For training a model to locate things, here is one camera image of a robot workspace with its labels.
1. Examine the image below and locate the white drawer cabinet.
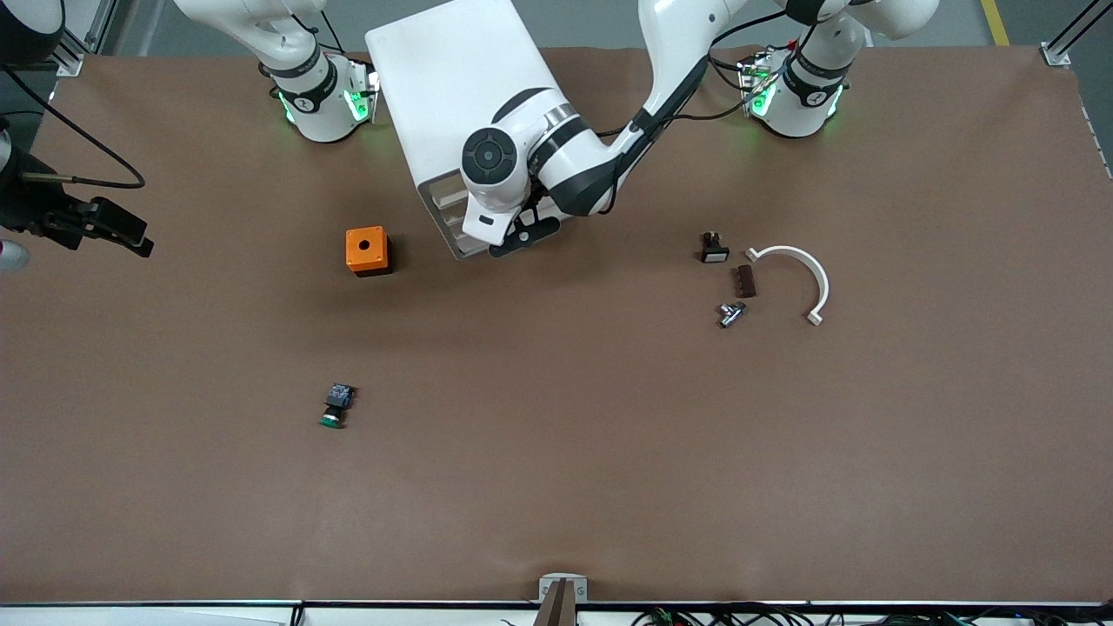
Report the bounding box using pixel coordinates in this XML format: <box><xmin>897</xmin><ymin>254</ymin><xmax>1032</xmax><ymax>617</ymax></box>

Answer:
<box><xmin>365</xmin><ymin>0</ymin><xmax>585</xmax><ymax>262</ymax></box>

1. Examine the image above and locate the green push button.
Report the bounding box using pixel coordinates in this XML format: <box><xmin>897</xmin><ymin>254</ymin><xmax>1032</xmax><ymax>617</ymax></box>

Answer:
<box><xmin>317</xmin><ymin>383</ymin><xmax>356</xmax><ymax>430</ymax></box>

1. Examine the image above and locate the metal base connector plate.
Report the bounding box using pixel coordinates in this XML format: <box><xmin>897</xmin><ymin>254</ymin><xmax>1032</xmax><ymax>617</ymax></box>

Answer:
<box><xmin>737</xmin><ymin>50</ymin><xmax>776</xmax><ymax>119</ymax></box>
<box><xmin>346</xmin><ymin>57</ymin><xmax>381</xmax><ymax>123</ymax></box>

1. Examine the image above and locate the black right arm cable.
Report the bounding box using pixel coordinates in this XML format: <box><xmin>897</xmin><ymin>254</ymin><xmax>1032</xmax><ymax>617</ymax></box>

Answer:
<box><xmin>0</xmin><ymin>65</ymin><xmax>147</xmax><ymax>190</ymax></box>

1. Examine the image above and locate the orange button enclosure box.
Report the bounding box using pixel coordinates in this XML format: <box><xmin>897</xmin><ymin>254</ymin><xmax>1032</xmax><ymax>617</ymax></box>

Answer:
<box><xmin>345</xmin><ymin>226</ymin><xmax>393</xmax><ymax>278</ymax></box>

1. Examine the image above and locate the aluminium frame profile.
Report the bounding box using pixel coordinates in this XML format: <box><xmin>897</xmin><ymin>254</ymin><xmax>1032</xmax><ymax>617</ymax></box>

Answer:
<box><xmin>1039</xmin><ymin>0</ymin><xmax>1113</xmax><ymax>69</ymax></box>
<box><xmin>48</xmin><ymin>0</ymin><xmax>118</xmax><ymax>77</ymax></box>

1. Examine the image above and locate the black base cable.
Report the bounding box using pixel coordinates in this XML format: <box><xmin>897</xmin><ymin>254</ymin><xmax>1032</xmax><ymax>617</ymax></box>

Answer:
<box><xmin>709</xmin><ymin>42</ymin><xmax>762</xmax><ymax>93</ymax></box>

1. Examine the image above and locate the white curved plastic bracket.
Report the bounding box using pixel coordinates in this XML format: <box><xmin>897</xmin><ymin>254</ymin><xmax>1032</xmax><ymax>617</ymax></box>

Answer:
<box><xmin>745</xmin><ymin>245</ymin><xmax>830</xmax><ymax>328</ymax></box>

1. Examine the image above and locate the grey metal table bracket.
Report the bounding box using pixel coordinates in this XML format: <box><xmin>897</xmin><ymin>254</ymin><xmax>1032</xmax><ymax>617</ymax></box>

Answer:
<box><xmin>538</xmin><ymin>573</ymin><xmax>589</xmax><ymax>604</ymax></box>

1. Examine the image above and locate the black cable bundle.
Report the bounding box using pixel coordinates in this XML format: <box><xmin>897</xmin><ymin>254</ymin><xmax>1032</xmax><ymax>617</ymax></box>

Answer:
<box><xmin>630</xmin><ymin>607</ymin><xmax>1113</xmax><ymax>626</ymax></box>

